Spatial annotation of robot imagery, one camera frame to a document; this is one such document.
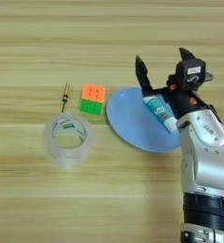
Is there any clear tape roll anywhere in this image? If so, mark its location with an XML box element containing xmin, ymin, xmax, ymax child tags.
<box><xmin>43</xmin><ymin>112</ymin><xmax>95</xmax><ymax>169</ymax></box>

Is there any teal and white glue stick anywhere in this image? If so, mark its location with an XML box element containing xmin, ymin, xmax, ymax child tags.
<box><xmin>142</xmin><ymin>95</ymin><xmax>180</xmax><ymax>133</ymax></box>

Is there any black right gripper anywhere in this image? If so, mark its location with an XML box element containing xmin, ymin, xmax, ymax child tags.
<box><xmin>135</xmin><ymin>47</ymin><xmax>215</xmax><ymax>121</ymax></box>

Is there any colourful puzzle cube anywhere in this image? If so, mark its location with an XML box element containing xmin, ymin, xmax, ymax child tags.
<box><xmin>79</xmin><ymin>83</ymin><xmax>106</xmax><ymax>116</ymax></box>

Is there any blue oval plate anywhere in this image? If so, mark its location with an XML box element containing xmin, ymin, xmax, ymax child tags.
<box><xmin>105</xmin><ymin>86</ymin><xmax>182</xmax><ymax>154</ymax></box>

